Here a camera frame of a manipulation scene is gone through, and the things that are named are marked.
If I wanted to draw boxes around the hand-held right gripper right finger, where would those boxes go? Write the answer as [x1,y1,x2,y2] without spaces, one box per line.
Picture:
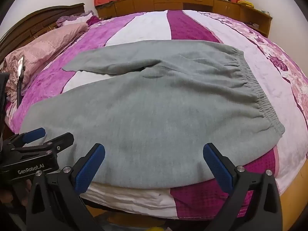
[203,143,283,231]

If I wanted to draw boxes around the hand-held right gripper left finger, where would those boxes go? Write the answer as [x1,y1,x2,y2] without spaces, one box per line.
[25,143,106,231]

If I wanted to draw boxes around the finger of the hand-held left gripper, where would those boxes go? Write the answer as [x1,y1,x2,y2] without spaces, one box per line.
[14,132,74,160]
[7,127,46,147]

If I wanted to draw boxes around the grey pants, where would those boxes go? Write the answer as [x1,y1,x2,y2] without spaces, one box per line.
[19,40,285,189]

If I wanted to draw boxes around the person's left hand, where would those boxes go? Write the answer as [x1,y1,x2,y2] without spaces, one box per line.
[0,179,33,207]

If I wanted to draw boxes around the pink pillow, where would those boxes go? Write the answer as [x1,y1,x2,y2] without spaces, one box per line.
[1,22,89,101]

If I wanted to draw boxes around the dark wooden headboard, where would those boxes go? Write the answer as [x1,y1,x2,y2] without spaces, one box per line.
[0,3,86,63]

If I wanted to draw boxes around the purple ruffled pillow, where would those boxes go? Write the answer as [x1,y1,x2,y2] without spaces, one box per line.
[56,11,99,27]

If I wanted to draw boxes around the purple and white striped blanket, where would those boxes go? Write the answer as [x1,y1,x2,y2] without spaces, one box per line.
[5,10,308,219]

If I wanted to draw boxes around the wooden cabinet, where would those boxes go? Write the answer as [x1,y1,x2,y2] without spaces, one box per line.
[95,0,273,38]

